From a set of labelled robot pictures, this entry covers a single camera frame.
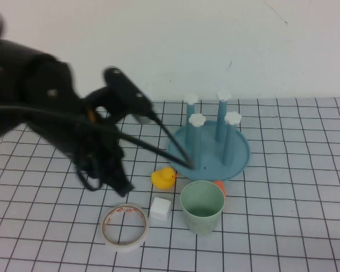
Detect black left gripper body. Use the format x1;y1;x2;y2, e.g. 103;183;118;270
73;124;135;198

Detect light green plastic cup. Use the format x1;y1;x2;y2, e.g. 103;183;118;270
180;180;226;235

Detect blue cup stand white caps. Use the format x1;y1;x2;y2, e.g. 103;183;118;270
167;91;252;182

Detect yellow rubber duck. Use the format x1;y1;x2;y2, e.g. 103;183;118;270
151;167;179;190

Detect white foam cube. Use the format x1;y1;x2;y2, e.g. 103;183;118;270
150;197;172;222

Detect white tape roll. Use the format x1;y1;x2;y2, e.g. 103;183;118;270
102;203;151;253

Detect orange foam cube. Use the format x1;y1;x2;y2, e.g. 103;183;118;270
214;180;227;199

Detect grid pattern tablecloth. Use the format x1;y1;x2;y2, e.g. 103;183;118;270
0;97;340;272

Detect thick black camera cable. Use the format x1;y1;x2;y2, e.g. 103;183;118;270
0;105;196;171

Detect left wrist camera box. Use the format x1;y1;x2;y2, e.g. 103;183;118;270
103;66;155;125

